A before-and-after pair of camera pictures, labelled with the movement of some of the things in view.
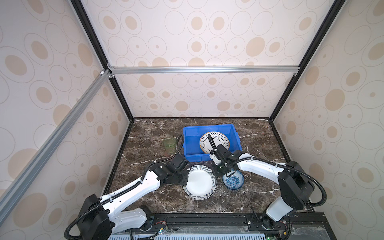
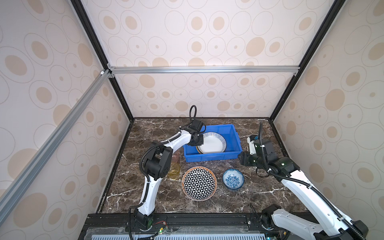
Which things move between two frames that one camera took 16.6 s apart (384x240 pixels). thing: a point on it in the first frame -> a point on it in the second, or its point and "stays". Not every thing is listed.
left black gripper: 185,180 -> 201,140
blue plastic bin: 191,137 stays
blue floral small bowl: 233,182 stays
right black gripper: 215,172 -> 244,160
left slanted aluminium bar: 15,188 stays
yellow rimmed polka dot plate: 217,137 -> 198,150
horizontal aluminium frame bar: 113,71 stays
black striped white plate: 201,183 -> 213,143
